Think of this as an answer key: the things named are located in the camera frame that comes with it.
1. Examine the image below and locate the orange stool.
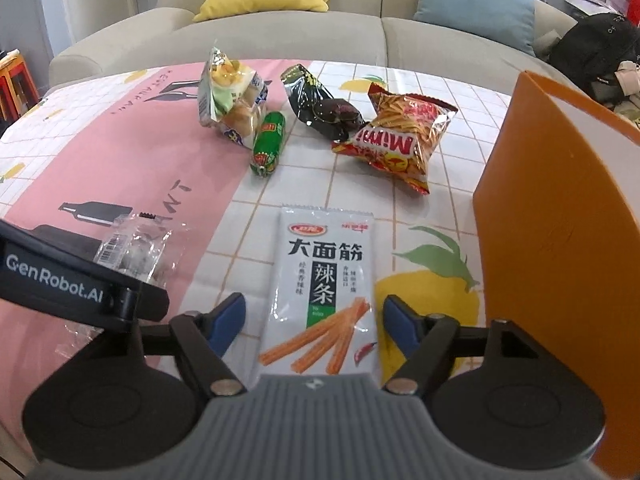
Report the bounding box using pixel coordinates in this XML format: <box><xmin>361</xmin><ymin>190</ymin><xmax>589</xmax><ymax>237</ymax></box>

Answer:
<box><xmin>0</xmin><ymin>50</ymin><xmax>41</xmax><ymax>121</ymax></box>

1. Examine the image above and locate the black backpack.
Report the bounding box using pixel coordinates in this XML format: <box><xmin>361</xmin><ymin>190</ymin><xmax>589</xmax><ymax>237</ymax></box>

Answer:
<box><xmin>547</xmin><ymin>12</ymin><xmax>640</xmax><ymax>106</ymax></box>

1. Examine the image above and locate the orange cardboard box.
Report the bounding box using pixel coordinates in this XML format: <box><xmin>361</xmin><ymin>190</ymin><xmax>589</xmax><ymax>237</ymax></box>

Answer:
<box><xmin>472</xmin><ymin>70</ymin><xmax>640</xmax><ymax>467</ymax></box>

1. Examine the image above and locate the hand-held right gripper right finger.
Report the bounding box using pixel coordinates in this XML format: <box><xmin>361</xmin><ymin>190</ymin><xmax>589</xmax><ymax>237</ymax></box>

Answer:
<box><xmin>382</xmin><ymin>295</ymin><xmax>543</xmax><ymax>395</ymax></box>

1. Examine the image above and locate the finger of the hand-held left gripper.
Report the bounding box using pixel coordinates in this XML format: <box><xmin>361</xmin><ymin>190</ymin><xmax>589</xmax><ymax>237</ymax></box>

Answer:
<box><xmin>106</xmin><ymin>279</ymin><xmax>171</xmax><ymax>332</ymax></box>

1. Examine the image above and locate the pink cloth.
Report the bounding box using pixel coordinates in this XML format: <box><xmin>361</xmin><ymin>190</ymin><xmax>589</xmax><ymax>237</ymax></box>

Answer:
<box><xmin>614</xmin><ymin>60</ymin><xmax>640</xmax><ymax>97</ymax></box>

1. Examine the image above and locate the clear candy packet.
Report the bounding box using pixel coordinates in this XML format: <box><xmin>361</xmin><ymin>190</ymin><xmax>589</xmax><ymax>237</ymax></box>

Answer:
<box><xmin>94</xmin><ymin>211</ymin><xmax>193</xmax><ymax>288</ymax></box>

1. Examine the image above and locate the light blue pillow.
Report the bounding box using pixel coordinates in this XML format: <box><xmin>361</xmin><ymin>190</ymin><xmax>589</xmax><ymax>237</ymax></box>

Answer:
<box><xmin>412</xmin><ymin>0</ymin><xmax>538</xmax><ymax>57</ymax></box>

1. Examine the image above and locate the green and yellow bread packet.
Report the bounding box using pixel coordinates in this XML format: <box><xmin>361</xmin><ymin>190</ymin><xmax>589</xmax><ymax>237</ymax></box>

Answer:
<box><xmin>197</xmin><ymin>46</ymin><xmax>273</xmax><ymax>150</ymax></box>

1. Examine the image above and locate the beige sofa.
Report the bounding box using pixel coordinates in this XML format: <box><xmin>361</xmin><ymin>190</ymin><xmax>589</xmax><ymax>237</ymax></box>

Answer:
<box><xmin>48</xmin><ymin>0</ymin><xmax>581</xmax><ymax>88</ymax></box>

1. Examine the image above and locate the green sausage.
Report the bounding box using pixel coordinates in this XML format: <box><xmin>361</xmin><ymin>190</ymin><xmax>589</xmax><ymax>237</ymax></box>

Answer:
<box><xmin>251</xmin><ymin>111</ymin><xmax>286</xmax><ymax>177</ymax></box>

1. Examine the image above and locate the white spicy strips packet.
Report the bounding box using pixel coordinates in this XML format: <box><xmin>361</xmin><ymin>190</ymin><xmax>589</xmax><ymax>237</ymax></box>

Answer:
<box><xmin>257</xmin><ymin>206</ymin><xmax>377</xmax><ymax>386</ymax></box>

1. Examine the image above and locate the red and yellow striped chips packet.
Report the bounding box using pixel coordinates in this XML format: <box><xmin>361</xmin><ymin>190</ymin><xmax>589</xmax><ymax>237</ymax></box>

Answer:
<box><xmin>331</xmin><ymin>82</ymin><xmax>459</xmax><ymax>196</ymax></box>

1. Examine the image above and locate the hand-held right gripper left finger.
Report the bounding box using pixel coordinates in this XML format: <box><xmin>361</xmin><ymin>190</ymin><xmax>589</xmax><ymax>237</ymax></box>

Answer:
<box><xmin>140</xmin><ymin>292</ymin><xmax>247</xmax><ymax>396</ymax></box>

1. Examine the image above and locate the black snack packet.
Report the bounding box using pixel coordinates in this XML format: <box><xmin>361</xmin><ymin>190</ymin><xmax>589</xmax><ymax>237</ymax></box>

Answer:
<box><xmin>280</xmin><ymin>64</ymin><xmax>365</xmax><ymax>143</ymax></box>

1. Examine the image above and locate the pink and white checked tablecloth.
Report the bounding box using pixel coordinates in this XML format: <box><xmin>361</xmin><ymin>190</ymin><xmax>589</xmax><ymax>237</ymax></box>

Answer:
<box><xmin>0</xmin><ymin>59</ymin><xmax>526</xmax><ymax>461</ymax></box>

